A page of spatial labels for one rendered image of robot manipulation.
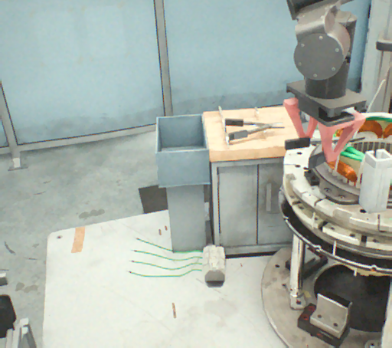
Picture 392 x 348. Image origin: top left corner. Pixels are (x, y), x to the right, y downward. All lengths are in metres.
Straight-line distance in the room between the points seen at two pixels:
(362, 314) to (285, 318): 0.16
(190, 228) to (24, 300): 1.30
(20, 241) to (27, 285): 0.33
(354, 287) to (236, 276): 0.24
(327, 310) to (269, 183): 0.27
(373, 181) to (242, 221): 0.42
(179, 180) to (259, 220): 0.21
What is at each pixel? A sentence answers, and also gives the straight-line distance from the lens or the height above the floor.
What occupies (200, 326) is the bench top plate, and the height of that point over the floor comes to 0.78.
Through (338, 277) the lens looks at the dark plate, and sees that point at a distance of 1.09.
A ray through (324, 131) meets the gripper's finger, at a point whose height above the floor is 1.23.
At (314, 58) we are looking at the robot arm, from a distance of 0.58.
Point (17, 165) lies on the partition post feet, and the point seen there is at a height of 0.03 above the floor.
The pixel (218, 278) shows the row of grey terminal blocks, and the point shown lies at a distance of 1.04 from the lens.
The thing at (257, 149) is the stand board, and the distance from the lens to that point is 0.94.
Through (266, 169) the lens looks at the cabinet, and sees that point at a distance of 0.98.
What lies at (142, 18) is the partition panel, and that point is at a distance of 2.94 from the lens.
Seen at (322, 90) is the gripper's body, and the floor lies 1.28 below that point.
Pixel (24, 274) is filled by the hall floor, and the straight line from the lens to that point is 2.39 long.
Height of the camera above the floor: 1.53
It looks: 29 degrees down
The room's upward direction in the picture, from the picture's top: 3 degrees counter-clockwise
